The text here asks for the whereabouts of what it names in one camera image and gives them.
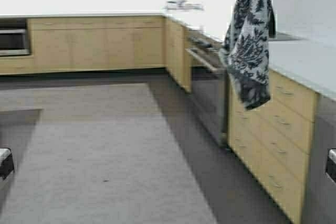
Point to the black white patterned cloth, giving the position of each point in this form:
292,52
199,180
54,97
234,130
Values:
245,51

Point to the robot base left corner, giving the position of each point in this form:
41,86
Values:
7,163

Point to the robot base right corner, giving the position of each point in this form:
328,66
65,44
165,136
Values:
330,165

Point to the stainless steel oven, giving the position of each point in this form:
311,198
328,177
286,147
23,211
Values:
209,85

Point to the built-in microwave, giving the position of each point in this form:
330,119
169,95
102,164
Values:
14,37

